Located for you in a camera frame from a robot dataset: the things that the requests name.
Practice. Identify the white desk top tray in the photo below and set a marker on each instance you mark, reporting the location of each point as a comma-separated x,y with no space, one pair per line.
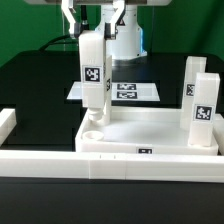
136,130

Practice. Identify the white U-shaped fence frame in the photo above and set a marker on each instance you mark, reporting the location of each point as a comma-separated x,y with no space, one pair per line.
53,164

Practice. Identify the tag marker base plate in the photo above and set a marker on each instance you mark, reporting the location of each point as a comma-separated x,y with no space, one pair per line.
120,91

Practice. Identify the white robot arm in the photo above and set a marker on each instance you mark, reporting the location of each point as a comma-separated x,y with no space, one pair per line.
118,23

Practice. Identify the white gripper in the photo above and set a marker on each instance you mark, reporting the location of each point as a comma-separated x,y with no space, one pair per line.
110,31

